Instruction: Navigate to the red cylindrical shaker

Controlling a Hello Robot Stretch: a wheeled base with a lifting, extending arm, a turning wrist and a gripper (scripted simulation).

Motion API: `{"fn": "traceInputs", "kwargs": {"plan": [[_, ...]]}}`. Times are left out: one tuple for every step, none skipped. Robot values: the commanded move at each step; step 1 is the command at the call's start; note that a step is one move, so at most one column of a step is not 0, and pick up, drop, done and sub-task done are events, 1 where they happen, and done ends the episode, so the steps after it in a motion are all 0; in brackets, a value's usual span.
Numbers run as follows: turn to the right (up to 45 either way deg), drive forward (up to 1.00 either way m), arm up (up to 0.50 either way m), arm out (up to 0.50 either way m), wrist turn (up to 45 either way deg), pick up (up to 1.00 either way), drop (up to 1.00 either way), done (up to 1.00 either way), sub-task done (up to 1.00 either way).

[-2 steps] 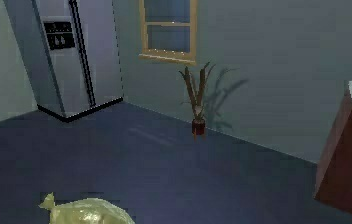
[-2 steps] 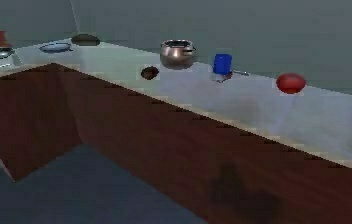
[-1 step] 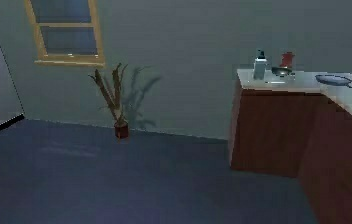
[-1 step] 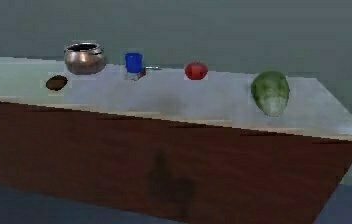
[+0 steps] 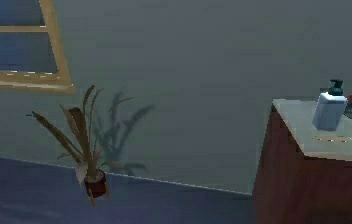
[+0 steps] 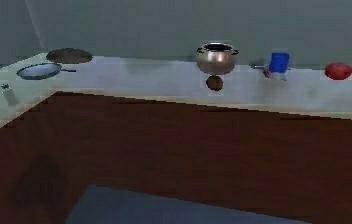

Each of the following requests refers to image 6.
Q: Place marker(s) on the grey shaker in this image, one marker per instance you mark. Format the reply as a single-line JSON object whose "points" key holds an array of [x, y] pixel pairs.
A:
{"points": [[9, 95]]}

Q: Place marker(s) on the brown kitchen counter cabinet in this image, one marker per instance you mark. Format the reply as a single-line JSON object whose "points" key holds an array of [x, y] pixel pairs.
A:
{"points": [[190, 146]]}

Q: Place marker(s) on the brown round potato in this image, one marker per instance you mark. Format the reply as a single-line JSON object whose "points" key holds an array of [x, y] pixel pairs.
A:
{"points": [[214, 83]]}

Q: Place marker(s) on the silver metal pot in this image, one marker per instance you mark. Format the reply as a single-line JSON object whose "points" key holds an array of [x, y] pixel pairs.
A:
{"points": [[217, 60]]}

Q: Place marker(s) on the silver spoon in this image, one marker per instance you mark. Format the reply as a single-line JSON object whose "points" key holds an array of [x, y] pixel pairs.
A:
{"points": [[258, 66]]}

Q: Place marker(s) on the small red object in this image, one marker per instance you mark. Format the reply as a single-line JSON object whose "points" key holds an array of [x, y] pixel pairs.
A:
{"points": [[267, 73]]}

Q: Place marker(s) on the brown round plate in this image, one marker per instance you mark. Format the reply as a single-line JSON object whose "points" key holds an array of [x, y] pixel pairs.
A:
{"points": [[69, 55]]}

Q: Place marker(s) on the grey frying pan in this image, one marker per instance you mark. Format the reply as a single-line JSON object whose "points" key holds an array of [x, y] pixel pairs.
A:
{"points": [[39, 71]]}

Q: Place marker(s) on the red tomato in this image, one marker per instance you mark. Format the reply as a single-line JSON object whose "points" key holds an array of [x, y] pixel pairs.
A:
{"points": [[338, 71]]}

